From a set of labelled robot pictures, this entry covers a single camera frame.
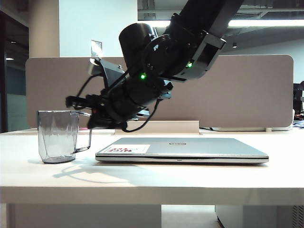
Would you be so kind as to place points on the long ceiling light strip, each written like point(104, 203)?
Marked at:
point(266, 23)

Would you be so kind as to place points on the transparent grey water cup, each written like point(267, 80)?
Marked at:
point(57, 140)

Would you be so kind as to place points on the white desk support panel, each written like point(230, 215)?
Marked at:
point(83, 217)

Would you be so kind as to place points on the dark glass door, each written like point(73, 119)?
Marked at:
point(14, 78)

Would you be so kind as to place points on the silver Dell laptop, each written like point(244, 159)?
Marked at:
point(202, 148)

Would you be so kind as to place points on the beige fabric desk divider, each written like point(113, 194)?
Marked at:
point(237, 95)

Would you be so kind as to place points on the round ceiling downlight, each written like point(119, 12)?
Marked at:
point(234, 45)

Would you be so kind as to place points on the dark background office chair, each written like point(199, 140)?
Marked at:
point(298, 99)

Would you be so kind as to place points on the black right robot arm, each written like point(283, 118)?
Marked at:
point(190, 40)

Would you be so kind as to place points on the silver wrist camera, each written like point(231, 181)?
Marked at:
point(94, 67)

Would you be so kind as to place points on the framed wall notice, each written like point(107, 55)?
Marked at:
point(96, 47)

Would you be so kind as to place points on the pink paper sheet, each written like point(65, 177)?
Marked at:
point(83, 129)

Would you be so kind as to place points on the white red laptop sticker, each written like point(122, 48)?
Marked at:
point(128, 149)

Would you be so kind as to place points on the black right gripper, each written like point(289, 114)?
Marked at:
point(126, 104)

